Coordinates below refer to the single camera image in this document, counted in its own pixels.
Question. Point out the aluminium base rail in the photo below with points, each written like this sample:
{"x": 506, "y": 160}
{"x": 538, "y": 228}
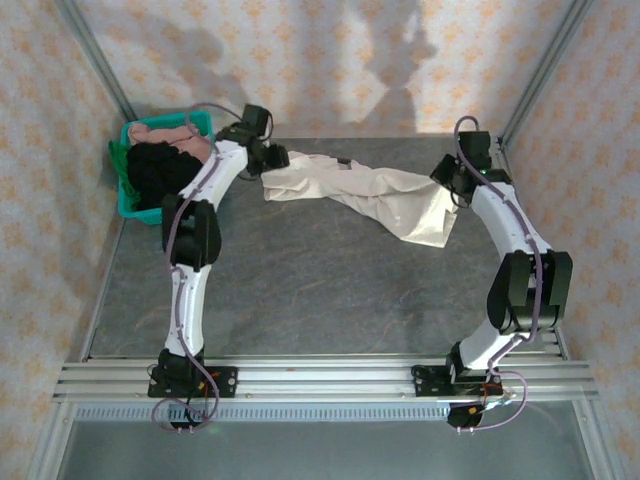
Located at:
{"x": 325, "y": 380}

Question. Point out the white printed t-shirt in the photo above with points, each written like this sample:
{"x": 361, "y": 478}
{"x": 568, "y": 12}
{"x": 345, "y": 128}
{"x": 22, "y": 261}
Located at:
{"x": 360, "y": 185}

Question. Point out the teal plastic basket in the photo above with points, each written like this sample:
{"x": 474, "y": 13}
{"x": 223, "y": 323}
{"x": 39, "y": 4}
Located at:
{"x": 150, "y": 216}

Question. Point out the aluminium frame post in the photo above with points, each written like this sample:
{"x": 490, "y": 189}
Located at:
{"x": 95, "y": 55}
{"x": 545, "y": 65}
{"x": 600, "y": 445}
{"x": 47, "y": 445}

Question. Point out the pink garment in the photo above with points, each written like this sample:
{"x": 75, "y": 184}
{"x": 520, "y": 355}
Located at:
{"x": 165, "y": 136}

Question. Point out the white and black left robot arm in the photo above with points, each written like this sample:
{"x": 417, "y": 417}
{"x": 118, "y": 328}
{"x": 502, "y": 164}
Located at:
{"x": 190, "y": 300}

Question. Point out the green garment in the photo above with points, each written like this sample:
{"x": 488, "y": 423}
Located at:
{"x": 117, "y": 155}

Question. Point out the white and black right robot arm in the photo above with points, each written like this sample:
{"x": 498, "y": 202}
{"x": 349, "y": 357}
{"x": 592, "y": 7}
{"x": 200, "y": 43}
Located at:
{"x": 505, "y": 215}

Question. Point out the black garment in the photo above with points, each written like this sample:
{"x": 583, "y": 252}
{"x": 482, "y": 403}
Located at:
{"x": 155, "y": 172}

